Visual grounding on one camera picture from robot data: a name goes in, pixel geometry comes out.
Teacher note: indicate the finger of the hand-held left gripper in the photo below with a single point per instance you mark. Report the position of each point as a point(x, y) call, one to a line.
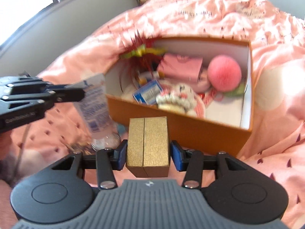
point(69, 95)
point(28, 82)

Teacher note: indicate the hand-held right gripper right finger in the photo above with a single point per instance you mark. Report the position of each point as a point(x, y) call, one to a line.
point(177, 156)

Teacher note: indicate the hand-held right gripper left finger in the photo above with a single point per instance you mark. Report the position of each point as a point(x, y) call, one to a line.
point(120, 156)

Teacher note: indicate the clear bottle with white label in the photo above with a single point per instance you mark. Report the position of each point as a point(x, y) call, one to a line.
point(95, 107)

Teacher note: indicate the gold box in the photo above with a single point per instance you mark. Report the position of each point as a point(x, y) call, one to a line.
point(147, 143)

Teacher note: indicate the orange cardboard box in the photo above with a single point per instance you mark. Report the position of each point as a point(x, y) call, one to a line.
point(202, 133)

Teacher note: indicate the white and pink plush toy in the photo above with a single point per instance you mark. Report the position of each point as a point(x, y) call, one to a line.
point(176, 97)

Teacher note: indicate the plush toy with blue tag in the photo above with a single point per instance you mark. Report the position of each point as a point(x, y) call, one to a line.
point(147, 93)

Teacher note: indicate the colourful feather toy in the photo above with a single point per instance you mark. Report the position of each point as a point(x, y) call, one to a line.
point(140, 50)

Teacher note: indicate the green fluffy toy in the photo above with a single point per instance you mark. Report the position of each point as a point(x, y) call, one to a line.
point(238, 91)

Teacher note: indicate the pink pouch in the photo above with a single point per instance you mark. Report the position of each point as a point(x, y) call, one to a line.
point(181, 66)

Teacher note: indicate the pink pompom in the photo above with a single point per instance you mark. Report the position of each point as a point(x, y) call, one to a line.
point(224, 74)

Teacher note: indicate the window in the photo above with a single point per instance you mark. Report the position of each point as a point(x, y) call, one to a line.
point(23, 4)

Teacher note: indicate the pink printed blanket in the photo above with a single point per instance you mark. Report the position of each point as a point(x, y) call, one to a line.
point(274, 100)

